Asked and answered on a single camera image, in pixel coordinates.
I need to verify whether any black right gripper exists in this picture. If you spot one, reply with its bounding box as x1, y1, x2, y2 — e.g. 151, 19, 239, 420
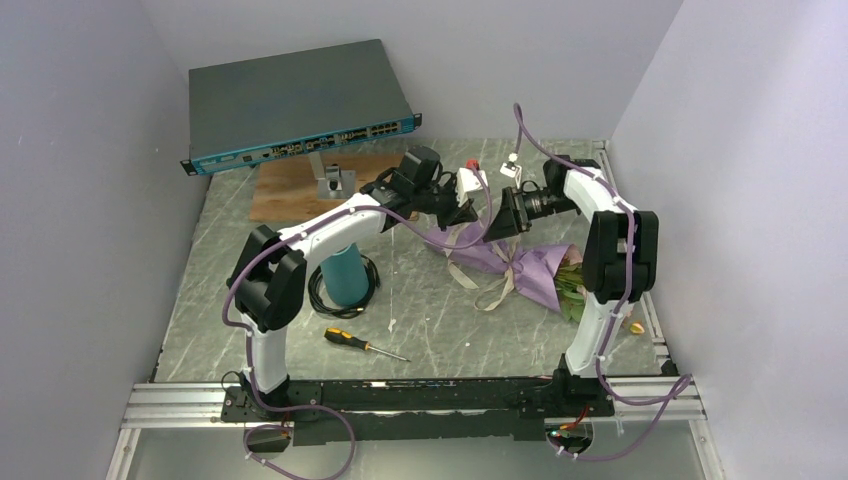
482, 186, 578, 242

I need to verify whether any purple flower bouquet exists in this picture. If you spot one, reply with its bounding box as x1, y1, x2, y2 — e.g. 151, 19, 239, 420
426, 222, 587, 323

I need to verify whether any beige ribbon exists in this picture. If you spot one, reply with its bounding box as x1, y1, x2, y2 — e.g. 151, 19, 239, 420
442, 240, 518, 312

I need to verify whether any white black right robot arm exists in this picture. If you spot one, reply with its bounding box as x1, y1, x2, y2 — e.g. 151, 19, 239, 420
483, 156, 660, 378

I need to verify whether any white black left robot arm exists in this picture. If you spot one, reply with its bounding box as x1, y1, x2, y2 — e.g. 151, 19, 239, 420
222, 146, 491, 420

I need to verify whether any teal vase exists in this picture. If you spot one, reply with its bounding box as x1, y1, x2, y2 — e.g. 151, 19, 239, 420
320, 243, 369, 307

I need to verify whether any grey metal stand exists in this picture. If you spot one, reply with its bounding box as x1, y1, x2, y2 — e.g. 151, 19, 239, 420
308, 152, 356, 200

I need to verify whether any brown wooden board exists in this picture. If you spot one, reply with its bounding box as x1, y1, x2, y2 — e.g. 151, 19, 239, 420
248, 153, 403, 223

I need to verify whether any orange black screwdriver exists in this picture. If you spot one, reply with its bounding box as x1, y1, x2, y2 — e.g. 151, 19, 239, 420
323, 327, 410, 362

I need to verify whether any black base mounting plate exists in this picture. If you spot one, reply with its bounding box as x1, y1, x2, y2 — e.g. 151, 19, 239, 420
220, 370, 615, 446

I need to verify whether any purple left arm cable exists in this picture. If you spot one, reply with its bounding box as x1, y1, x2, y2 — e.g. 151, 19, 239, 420
221, 165, 495, 480

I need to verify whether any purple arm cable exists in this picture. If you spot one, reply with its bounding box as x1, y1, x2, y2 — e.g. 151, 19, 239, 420
513, 103, 694, 463
221, 165, 495, 480

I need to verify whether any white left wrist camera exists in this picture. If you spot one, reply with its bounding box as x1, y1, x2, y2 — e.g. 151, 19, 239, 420
456, 159, 488, 204

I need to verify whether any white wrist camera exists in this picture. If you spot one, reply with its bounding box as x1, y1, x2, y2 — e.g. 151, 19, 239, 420
456, 159, 488, 204
500, 152, 522, 182

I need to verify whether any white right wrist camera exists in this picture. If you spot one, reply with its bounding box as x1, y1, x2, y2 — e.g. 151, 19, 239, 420
500, 152, 522, 182

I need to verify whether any black coiled cable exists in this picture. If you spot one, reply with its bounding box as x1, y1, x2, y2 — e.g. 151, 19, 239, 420
307, 254, 382, 316

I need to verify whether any grey teal network switch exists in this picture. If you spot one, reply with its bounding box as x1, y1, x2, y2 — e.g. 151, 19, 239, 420
180, 39, 422, 176

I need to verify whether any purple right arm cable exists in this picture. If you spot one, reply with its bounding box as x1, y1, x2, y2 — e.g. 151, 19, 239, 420
513, 103, 694, 463

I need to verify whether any aluminium frame rail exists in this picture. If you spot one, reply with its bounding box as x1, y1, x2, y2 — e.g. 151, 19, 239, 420
106, 376, 728, 479

